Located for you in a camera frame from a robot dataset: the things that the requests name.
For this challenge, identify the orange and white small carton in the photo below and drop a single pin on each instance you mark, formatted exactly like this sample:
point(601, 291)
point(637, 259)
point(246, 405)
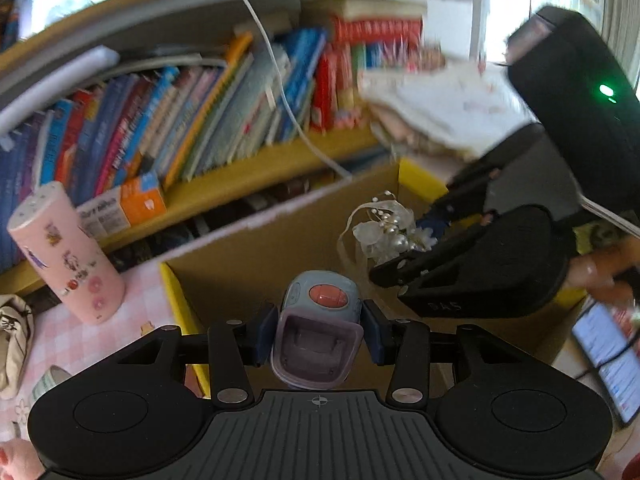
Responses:
point(140, 200)

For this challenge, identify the stack of loose papers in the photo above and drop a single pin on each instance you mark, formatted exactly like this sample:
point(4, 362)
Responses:
point(450, 100)

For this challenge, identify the yellow cardboard box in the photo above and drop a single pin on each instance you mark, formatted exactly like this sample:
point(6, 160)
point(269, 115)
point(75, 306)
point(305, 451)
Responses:
point(240, 260)

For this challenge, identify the white pearl flower accessory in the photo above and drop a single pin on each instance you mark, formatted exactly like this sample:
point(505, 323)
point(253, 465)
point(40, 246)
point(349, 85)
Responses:
point(385, 240)

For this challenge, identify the red boxed book set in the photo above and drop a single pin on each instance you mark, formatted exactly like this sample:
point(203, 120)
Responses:
point(325, 90)

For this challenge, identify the white bar lamp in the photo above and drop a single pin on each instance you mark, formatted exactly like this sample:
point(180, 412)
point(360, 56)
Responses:
point(60, 80)

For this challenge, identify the wooden bookshelf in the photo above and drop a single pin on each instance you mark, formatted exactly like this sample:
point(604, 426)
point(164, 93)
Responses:
point(225, 190)

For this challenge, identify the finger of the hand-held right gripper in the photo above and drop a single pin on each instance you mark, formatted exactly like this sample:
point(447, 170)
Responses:
point(420, 260)
point(465, 195)

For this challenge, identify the person's right hand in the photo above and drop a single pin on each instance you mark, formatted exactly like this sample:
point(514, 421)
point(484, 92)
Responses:
point(600, 265)

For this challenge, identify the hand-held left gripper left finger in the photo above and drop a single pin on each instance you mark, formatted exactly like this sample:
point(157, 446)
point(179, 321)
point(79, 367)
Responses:
point(267, 335)

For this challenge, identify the person's left hand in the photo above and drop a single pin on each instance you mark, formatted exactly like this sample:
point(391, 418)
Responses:
point(17, 462)

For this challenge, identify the beige cloth bag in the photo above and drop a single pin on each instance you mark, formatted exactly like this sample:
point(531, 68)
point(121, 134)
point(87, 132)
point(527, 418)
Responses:
point(15, 350)

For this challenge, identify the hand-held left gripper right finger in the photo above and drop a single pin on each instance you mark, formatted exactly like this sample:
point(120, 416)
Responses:
point(372, 332)

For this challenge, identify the smartphone with lit list screen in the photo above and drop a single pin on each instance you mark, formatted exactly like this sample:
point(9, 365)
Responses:
point(615, 380)

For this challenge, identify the pink sticker-covered canister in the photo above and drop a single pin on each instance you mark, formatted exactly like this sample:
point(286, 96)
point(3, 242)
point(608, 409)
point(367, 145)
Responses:
point(65, 260)

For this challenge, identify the clear tape roll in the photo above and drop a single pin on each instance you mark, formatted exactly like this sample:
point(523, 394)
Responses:
point(42, 385)

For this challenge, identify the beige thick book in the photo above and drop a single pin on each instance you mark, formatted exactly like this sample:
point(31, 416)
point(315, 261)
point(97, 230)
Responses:
point(385, 7)

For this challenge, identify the blue purple toy orange button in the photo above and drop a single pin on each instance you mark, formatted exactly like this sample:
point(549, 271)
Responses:
point(315, 340)

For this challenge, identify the red thick dictionary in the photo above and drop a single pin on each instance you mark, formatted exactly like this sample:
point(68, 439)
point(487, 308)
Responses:
point(375, 30)

